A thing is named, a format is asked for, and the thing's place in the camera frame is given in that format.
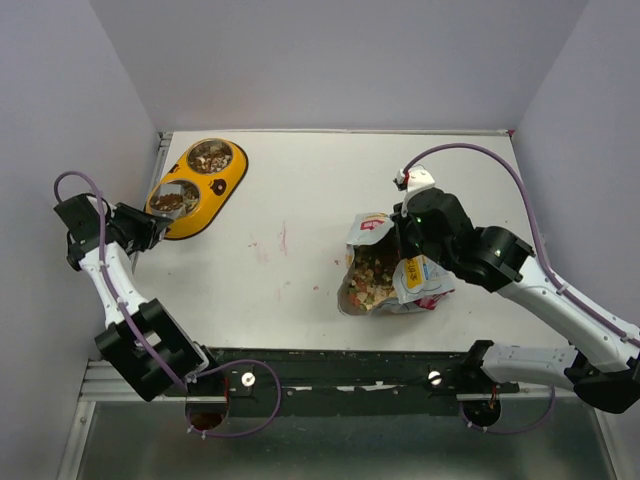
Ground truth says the yellow double pet bowl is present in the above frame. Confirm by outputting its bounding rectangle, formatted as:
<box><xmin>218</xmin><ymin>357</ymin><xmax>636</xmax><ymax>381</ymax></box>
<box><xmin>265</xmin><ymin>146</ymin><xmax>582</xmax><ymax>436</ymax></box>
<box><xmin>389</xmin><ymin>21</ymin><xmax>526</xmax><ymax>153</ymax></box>
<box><xmin>151</xmin><ymin>138</ymin><xmax>249</xmax><ymax>241</ymax></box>

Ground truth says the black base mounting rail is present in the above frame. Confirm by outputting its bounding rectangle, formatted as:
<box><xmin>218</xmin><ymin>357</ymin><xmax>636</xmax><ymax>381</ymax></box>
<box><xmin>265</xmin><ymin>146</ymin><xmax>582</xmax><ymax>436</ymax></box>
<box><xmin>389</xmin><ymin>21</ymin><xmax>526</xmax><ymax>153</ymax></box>
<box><xmin>185</xmin><ymin>349</ymin><xmax>519</xmax><ymax>418</ymax></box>

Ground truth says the pet food bag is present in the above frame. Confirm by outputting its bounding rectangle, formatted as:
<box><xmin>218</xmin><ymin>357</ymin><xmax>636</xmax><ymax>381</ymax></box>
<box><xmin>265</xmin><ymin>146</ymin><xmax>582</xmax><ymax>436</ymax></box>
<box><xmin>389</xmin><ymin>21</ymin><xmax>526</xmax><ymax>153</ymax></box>
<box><xmin>337</xmin><ymin>212</ymin><xmax>455</xmax><ymax>316</ymax></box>

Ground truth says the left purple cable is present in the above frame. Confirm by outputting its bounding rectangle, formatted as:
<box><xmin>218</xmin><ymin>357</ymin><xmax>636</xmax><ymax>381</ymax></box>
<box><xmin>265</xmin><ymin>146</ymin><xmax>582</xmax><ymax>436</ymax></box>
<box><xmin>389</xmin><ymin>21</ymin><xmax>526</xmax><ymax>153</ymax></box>
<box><xmin>53</xmin><ymin>171</ymin><xmax>283</xmax><ymax>442</ymax></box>

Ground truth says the metal food scoop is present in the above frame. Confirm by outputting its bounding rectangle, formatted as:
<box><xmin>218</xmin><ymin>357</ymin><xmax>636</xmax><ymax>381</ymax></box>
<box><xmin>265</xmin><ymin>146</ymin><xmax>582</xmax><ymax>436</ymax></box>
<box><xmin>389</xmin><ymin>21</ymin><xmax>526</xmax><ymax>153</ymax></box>
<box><xmin>144</xmin><ymin>181</ymin><xmax>187</xmax><ymax>221</ymax></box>

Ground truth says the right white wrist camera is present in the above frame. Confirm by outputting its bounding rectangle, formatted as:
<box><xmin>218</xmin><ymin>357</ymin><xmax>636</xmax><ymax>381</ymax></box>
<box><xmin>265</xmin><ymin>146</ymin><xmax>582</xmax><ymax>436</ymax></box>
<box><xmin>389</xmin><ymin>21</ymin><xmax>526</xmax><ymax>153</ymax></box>
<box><xmin>393</xmin><ymin>165</ymin><xmax>436</xmax><ymax>195</ymax></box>

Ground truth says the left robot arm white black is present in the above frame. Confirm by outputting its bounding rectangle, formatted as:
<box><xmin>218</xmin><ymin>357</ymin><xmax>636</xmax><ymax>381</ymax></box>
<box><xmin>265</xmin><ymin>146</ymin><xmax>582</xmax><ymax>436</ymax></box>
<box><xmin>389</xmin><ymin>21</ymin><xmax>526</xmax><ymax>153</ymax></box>
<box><xmin>54</xmin><ymin>193</ymin><xmax>222</xmax><ymax>401</ymax></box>

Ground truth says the pet food kibble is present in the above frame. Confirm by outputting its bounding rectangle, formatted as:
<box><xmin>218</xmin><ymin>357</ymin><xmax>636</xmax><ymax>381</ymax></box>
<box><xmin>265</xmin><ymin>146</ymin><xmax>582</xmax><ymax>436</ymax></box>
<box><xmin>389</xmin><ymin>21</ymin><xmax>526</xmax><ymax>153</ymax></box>
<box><xmin>145</xmin><ymin>138</ymin><xmax>399</xmax><ymax>314</ymax></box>

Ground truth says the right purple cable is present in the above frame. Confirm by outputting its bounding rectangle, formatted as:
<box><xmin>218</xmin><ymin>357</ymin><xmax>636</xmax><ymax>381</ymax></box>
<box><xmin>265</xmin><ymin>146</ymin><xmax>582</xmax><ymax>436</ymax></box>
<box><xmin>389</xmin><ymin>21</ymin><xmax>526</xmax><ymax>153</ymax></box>
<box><xmin>397</xmin><ymin>143</ymin><xmax>640</xmax><ymax>437</ymax></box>

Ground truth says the aluminium frame rail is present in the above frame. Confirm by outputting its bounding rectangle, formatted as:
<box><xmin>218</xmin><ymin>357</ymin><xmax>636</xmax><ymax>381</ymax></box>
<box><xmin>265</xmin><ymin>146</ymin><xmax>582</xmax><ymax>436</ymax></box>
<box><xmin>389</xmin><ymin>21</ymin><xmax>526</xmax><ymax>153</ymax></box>
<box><xmin>77</xmin><ymin>359</ymin><xmax>186</xmax><ymax>404</ymax></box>

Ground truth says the purple cable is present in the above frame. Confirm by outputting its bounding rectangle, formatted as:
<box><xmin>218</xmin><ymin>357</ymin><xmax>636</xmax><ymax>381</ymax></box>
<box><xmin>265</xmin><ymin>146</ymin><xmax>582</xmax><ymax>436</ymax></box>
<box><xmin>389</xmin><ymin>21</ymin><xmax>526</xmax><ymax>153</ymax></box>
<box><xmin>53</xmin><ymin>171</ymin><xmax>283</xmax><ymax>442</ymax></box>
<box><xmin>397</xmin><ymin>143</ymin><xmax>640</xmax><ymax>437</ymax></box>

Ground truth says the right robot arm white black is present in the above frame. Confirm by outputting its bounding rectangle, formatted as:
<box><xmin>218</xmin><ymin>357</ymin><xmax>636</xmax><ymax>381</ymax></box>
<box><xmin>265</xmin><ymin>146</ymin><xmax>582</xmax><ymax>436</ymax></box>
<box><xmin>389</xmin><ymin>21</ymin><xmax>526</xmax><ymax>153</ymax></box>
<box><xmin>391</xmin><ymin>188</ymin><xmax>639</xmax><ymax>414</ymax></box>

